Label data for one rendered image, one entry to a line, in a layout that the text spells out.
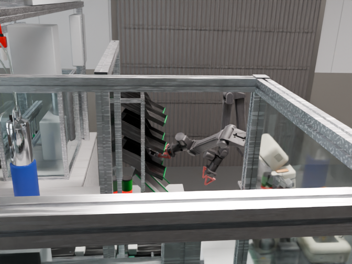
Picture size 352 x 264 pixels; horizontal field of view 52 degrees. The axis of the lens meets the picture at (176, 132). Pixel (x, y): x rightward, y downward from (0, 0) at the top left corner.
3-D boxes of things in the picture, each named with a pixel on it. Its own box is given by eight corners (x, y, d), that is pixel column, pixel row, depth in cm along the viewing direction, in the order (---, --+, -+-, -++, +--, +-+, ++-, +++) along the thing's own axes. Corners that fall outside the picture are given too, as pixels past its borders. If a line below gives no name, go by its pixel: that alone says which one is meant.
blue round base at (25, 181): (42, 192, 249) (38, 156, 239) (36, 204, 234) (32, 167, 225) (19, 193, 247) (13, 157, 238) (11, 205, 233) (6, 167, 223)
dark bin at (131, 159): (164, 170, 214) (169, 160, 211) (162, 180, 202) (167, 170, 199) (121, 149, 211) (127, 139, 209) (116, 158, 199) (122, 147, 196)
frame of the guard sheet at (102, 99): (124, 260, 173) (119, 40, 137) (119, 390, 116) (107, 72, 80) (118, 261, 172) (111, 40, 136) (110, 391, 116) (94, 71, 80)
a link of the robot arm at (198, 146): (230, 147, 173) (239, 129, 177) (221, 140, 172) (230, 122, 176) (194, 158, 212) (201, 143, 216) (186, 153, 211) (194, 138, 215)
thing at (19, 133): (36, 157, 239) (30, 102, 225) (31, 166, 226) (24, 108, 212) (14, 157, 237) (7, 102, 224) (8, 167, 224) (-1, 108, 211)
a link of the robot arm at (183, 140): (196, 156, 210) (202, 144, 213) (188, 146, 201) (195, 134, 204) (179, 152, 217) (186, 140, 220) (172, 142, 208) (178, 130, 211)
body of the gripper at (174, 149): (167, 149, 212) (178, 144, 210) (169, 142, 222) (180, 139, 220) (171, 158, 214) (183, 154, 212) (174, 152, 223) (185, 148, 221)
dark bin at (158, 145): (165, 145, 208) (170, 134, 206) (162, 154, 196) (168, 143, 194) (121, 123, 206) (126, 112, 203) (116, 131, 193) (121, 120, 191)
